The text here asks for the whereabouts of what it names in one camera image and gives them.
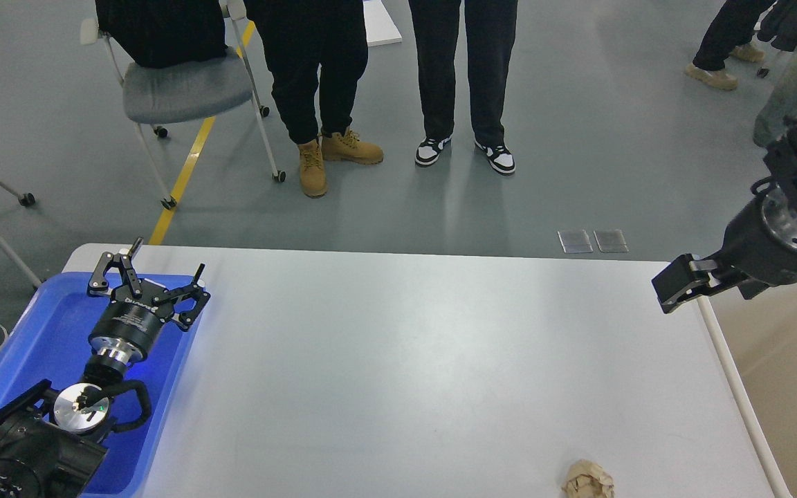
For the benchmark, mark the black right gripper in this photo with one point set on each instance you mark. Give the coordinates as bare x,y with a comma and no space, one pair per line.
759,250

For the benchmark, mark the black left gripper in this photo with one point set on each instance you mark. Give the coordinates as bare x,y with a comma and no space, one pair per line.
140,309

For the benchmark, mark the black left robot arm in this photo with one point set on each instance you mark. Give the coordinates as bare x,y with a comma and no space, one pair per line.
86,379

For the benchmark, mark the blue plastic tray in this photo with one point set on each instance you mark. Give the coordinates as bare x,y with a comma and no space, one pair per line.
50,342

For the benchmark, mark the beige plastic bin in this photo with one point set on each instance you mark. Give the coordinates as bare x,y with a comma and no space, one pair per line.
760,335

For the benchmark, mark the grey office chair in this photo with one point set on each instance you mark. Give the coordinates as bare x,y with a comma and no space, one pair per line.
189,91

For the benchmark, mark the crumpled brown paper ball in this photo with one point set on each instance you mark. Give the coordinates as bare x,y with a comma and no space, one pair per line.
588,479

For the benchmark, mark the black jacket on chair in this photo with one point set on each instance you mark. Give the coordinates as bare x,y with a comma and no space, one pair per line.
161,34

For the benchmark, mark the person in tan boots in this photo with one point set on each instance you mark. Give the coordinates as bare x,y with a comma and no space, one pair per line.
316,52

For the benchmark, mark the white board on floor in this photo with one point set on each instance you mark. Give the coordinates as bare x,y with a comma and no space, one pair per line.
380,27

